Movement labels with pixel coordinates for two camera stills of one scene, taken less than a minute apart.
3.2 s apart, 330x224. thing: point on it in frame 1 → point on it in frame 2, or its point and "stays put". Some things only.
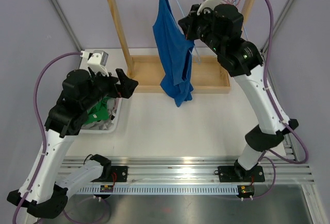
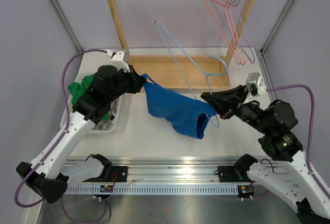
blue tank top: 175,46 → 186,114
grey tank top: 106,124 stays put
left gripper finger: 127,87 → 139,81
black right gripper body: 199,27 → 249,112
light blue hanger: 195,51 → 207,74
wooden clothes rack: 209,74 stays put
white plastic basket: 105,125 stays put
